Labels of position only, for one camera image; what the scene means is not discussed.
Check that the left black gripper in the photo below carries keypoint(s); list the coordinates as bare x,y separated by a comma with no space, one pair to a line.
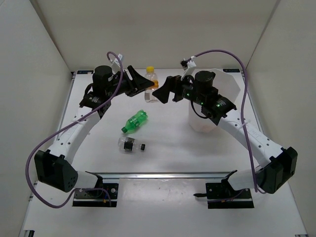
140,81

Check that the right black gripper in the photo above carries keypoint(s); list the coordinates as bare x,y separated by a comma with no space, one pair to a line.
177,82

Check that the clear bottle yellow cap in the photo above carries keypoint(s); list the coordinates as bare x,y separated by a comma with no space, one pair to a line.
152,76

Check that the green plastic bottle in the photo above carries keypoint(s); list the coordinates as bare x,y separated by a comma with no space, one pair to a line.
135,121

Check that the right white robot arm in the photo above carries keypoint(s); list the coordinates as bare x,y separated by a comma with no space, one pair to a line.
276,164

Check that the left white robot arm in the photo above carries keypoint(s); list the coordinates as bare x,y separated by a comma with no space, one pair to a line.
54,166

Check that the white octagonal bin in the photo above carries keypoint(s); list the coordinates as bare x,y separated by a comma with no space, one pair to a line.
227,87

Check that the clear bottle black label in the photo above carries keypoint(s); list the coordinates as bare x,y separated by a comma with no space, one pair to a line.
130,145

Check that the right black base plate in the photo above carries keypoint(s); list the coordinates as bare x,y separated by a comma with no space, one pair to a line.
219,196

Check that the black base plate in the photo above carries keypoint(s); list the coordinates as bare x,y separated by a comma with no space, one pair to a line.
98,198
219,196

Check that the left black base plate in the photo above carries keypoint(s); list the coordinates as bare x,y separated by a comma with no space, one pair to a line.
98,198

